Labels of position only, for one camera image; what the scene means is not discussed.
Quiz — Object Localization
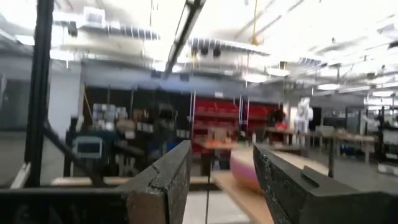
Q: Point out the black metal rig frame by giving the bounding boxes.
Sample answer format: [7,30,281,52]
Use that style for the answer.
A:
[9,0,125,189]

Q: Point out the long wooden table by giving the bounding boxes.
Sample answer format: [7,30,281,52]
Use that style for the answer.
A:
[307,130,379,164]

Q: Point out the black desktop machine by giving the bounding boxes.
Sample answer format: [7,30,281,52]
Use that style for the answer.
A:
[266,108,289,131]

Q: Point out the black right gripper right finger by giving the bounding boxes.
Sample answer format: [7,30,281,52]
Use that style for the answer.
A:
[252,144,398,224]

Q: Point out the teach pendant with screen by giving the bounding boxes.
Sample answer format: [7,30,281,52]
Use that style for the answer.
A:
[73,136,103,159]

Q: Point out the wide red bin rack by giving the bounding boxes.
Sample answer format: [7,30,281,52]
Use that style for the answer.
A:
[190,91,242,153]

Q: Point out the black mobile robot white base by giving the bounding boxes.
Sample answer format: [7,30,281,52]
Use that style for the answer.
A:
[376,107,398,177]

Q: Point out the wooden workbench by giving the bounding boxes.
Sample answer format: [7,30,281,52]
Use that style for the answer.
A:
[194,139,240,177]

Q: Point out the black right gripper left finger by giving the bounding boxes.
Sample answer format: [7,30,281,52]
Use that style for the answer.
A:
[0,139,192,224]

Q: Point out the purple plate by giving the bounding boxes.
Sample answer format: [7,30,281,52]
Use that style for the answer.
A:
[229,148,265,194]

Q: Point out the narrow red bin rack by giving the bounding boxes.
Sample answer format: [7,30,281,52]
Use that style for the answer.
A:
[239,96,280,131]

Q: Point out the wooden shelf with black legs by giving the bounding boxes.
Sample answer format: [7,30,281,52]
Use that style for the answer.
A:
[204,146,335,224]

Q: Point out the dark ceiling light fixture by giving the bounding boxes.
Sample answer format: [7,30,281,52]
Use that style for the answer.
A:
[164,0,206,77]

